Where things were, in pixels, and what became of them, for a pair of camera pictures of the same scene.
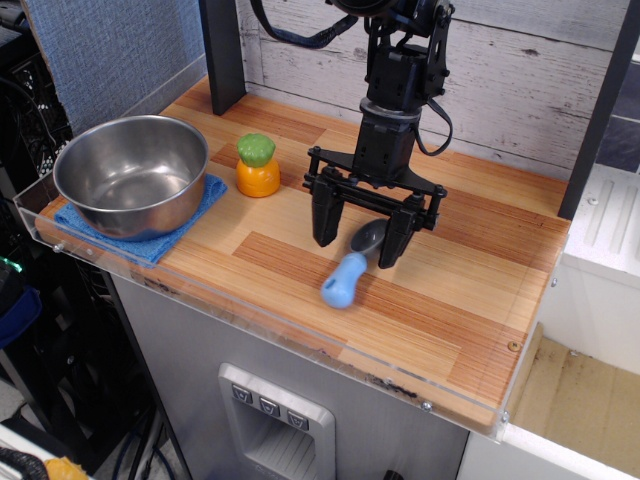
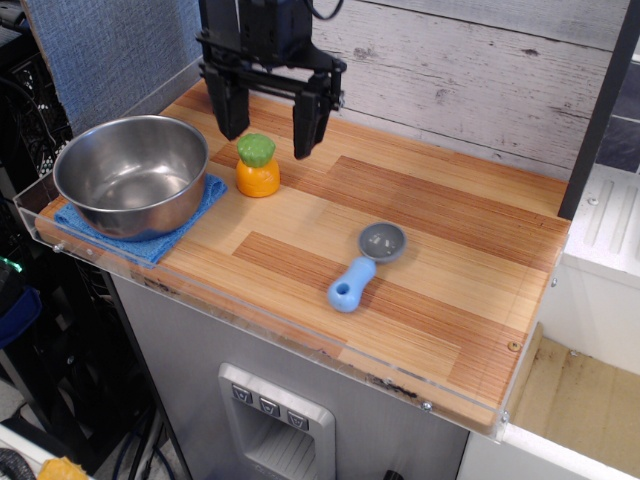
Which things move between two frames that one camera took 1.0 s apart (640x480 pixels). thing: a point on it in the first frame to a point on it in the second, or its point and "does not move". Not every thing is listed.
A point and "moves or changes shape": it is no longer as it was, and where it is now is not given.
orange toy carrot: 258,173 does not move
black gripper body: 378,175 to 274,41
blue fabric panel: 116,59 does not move
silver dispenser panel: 279,434 does not move
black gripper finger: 327,209 to 231,104
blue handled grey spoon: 339,290 moves or changes shape
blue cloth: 149,251 does not move
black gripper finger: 400,227 to 310,116
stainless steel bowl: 136,177 does not move
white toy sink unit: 575,414 does not move
